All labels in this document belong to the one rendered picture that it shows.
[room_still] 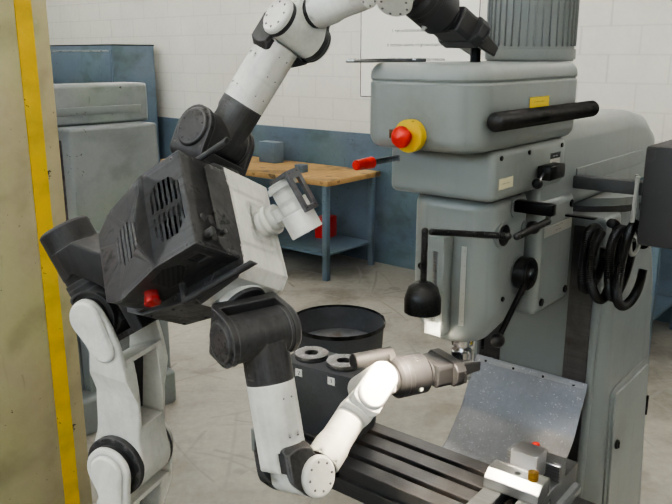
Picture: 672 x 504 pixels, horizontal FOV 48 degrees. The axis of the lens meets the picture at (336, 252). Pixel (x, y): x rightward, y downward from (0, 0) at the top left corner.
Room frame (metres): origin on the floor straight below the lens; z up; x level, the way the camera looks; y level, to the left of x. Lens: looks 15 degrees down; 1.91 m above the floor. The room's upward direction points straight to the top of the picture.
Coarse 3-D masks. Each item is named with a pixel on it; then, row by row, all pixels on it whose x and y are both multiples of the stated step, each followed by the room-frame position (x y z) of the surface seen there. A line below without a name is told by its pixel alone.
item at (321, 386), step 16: (304, 352) 1.87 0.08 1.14; (320, 352) 1.87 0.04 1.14; (304, 368) 1.81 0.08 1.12; (320, 368) 1.79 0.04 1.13; (336, 368) 1.78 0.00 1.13; (304, 384) 1.81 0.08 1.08; (320, 384) 1.78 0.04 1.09; (336, 384) 1.76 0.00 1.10; (304, 400) 1.81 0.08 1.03; (320, 400) 1.78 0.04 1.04; (336, 400) 1.76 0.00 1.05; (304, 416) 1.81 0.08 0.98; (320, 416) 1.78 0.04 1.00
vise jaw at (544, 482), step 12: (492, 468) 1.44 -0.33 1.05; (504, 468) 1.44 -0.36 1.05; (516, 468) 1.44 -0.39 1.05; (492, 480) 1.42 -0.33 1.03; (504, 480) 1.41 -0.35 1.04; (516, 480) 1.40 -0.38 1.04; (528, 480) 1.39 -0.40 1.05; (540, 480) 1.39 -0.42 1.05; (504, 492) 1.40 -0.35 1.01; (516, 492) 1.39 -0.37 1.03; (528, 492) 1.37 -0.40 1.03; (540, 492) 1.37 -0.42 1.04
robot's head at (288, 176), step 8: (296, 168) 1.43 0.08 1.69; (280, 176) 1.42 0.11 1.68; (288, 176) 1.41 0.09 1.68; (296, 176) 1.42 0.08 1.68; (272, 184) 1.44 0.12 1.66; (280, 184) 1.42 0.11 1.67; (304, 184) 1.43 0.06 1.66; (296, 192) 1.40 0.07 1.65; (304, 200) 1.40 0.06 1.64; (312, 200) 1.42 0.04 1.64; (304, 208) 1.40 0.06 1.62; (312, 208) 1.41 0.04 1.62
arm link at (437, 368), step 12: (420, 360) 1.50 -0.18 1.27; (432, 360) 1.53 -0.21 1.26; (444, 360) 1.53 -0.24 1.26; (456, 360) 1.53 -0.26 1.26; (420, 372) 1.48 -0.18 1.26; (432, 372) 1.50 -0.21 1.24; (444, 372) 1.50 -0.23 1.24; (456, 372) 1.50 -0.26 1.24; (420, 384) 1.47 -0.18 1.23; (432, 384) 1.51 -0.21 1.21; (444, 384) 1.50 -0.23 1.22; (456, 384) 1.50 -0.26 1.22
